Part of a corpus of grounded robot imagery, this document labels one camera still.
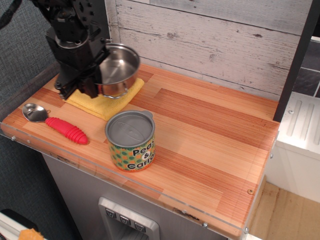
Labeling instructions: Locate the peas and carrots toy can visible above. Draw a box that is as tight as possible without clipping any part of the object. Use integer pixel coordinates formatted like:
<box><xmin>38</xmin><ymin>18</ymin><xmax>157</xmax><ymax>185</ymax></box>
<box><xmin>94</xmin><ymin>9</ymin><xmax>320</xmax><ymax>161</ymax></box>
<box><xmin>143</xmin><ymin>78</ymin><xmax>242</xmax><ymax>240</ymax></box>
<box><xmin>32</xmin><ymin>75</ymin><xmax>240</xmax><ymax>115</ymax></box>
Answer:
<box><xmin>105</xmin><ymin>110</ymin><xmax>156</xmax><ymax>173</ymax></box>

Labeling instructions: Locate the clear acrylic edge guard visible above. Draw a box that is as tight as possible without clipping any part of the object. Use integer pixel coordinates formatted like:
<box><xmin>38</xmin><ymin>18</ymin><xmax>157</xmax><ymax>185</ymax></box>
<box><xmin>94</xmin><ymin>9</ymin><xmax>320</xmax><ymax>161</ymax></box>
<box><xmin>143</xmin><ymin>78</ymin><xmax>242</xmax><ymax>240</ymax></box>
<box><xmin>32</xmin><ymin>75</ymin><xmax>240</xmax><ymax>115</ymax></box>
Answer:
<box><xmin>1</xmin><ymin>121</ymin><xmax>252</xmax><ymax>240</ymax></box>

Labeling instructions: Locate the stainless steel pot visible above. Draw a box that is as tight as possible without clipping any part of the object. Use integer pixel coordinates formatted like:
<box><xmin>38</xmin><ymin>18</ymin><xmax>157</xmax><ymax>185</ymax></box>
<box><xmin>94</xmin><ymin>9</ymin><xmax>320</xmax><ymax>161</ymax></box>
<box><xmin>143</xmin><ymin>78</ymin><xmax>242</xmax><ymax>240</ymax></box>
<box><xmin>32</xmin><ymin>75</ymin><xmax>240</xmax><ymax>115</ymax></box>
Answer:
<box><xmin>95</xmin><ymin>43</ymin><xmax>141</xmax><ymax>99</ymax></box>

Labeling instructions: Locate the black right vertical post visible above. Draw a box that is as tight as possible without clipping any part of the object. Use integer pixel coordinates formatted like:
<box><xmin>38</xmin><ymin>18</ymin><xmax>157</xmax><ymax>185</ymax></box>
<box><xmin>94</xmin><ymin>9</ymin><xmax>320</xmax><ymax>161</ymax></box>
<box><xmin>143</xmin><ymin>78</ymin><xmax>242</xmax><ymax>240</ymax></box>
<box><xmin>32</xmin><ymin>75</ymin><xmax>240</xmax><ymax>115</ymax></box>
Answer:
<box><xmin>273</xmin><ymin>0</ymin><xmax>320</xmax><ymax>123</ymax></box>

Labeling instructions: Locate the yellow cloth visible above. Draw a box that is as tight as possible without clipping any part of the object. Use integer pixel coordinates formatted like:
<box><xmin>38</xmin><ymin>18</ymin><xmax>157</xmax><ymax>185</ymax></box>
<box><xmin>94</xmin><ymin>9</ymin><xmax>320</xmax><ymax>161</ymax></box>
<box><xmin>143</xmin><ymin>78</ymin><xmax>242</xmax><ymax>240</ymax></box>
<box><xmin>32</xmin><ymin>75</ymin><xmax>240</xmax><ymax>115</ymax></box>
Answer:
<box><xmin>65</xmin><ymin>78</ymin><xmax>145</xmax><ymax>121</ymax></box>

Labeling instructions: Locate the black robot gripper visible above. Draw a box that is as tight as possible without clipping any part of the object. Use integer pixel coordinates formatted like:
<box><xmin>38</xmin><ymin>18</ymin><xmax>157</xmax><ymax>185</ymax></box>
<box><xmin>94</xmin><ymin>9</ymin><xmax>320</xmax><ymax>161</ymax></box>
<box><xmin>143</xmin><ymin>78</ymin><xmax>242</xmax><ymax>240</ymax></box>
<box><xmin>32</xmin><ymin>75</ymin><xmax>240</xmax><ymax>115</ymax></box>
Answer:
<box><xmin>46</xmin><ymin>26</ymin><xmax>109</xmax><ymax>100</ymax></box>

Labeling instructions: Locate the orange sponge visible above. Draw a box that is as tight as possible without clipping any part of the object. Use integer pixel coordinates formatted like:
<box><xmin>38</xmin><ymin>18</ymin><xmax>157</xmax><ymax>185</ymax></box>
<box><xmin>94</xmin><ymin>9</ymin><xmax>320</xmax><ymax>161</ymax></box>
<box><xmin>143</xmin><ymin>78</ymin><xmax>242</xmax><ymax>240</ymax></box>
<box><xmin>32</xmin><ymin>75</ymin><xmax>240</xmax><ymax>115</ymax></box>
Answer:
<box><xmin>18</xmin><ymin>228</ymin><xmax>45</xmax><ymax>240</ymax></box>

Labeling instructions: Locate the black vertical post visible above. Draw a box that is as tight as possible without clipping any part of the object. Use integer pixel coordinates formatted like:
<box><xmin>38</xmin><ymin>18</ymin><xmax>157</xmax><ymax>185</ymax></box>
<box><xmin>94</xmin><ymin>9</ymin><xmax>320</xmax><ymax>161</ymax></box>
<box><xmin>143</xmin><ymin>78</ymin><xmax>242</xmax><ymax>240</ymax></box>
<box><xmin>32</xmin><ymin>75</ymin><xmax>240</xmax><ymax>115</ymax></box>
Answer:
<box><xmin>93</xmin><ymin>0</ymin><xmax>112</xmax><ymax>43</ymax></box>
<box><xmin>273</xmin><ymin>0</ymin><xmax>320</xmax><ymax>123</ymax></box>

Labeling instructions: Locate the grey toy fridge cabinet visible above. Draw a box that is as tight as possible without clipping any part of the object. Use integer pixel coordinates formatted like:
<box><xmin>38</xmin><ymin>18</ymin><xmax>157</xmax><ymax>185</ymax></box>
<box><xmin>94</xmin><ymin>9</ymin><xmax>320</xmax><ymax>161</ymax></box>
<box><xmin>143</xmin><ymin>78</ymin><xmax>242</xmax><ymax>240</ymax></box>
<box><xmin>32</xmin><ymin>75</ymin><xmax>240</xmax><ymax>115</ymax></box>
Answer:
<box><xmin>43</xmin><ymin>155</ymin><xmax>225</xmax><ymax>240</ymax></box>

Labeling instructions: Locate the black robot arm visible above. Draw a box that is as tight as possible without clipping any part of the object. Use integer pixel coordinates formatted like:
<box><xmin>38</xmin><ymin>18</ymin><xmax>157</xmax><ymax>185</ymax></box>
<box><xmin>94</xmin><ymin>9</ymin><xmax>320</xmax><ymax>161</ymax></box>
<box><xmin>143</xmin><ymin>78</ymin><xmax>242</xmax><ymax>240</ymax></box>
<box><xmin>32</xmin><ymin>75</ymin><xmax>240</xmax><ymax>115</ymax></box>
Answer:
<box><xmin>33</xmin><ymin>0</ymin><xmax>110</xmax><ymax>100</ymax></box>

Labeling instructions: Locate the white toy sink unit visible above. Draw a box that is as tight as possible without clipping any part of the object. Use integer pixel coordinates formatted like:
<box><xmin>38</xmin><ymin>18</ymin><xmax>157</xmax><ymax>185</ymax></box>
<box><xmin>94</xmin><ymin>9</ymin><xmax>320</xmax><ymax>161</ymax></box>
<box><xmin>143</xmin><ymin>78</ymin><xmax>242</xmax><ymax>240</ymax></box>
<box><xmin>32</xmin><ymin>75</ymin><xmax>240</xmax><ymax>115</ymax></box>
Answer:
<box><xmin>264</xmin><ymin>92</ymin><xmax>320</xmax><ymax>202</ymax></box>

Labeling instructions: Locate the red handled metal spoon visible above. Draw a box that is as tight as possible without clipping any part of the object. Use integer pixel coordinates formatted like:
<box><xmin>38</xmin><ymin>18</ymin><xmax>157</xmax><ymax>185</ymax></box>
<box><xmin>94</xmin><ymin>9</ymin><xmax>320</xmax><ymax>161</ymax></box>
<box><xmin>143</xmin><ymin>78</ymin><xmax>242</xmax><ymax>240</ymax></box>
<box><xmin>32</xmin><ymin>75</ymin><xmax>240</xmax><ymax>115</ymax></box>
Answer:
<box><xmin>22</xmin><ymin>103</ymin><xmax>89</xmax><ymax>145</ymax></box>

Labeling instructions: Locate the black left vertical post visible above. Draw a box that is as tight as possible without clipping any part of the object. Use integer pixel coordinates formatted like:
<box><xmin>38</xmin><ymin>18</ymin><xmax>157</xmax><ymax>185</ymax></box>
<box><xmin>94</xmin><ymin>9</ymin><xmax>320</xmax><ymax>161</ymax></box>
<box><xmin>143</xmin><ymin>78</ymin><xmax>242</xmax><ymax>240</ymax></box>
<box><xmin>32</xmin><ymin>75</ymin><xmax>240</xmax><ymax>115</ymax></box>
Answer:
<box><xmin>93</xmin><ymin>0</ymin><xmax>112</xmax><ymax>43</ymax></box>

